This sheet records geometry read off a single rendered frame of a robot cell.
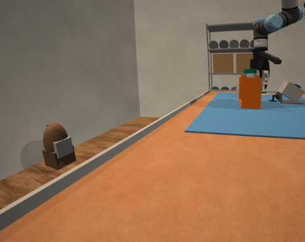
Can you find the grey table edge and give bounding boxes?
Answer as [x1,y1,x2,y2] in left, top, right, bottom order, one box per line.
[0,90,236,231]

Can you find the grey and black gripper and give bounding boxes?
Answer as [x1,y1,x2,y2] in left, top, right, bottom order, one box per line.
[250,47,270,89]

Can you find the blue bench mat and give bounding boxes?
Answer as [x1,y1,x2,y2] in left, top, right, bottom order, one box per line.
[185,93,305,140]

